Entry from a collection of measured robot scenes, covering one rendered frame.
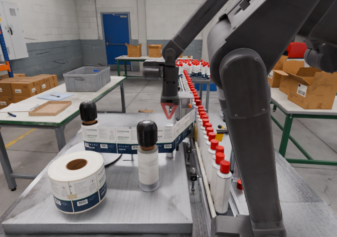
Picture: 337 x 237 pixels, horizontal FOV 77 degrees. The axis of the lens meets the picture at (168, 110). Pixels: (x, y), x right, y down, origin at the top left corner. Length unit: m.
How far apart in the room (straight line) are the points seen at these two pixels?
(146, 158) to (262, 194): 0.55
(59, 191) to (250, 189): 0.68
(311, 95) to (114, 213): 2.10
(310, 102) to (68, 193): 2.22
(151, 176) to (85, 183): 0.25
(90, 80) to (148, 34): 6.01
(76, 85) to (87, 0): 6.70
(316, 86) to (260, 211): 2.11
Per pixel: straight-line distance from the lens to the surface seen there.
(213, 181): 0.86
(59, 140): 2.11
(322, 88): 2.52
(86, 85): 2.81
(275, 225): 0.48
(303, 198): 1.16
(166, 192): 0.95
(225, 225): 0.54
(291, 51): 6.25
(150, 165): 0.88
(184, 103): 1.32
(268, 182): 0.38
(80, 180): 0.84
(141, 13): 8.59
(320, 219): 1.09
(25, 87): 4.55
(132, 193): 0.96
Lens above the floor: 1.51
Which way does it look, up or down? 20 degrees down
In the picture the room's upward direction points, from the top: straight up
